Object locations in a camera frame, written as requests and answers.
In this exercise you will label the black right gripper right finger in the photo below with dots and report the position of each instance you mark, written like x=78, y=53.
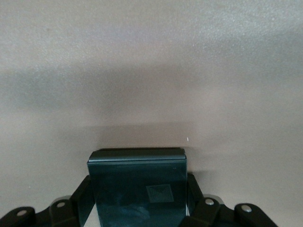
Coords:
x=213, y=215

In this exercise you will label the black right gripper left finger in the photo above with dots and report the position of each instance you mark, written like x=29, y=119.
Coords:
x=61, y=212

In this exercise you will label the black phone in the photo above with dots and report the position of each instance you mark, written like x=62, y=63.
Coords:
x=132, y=184

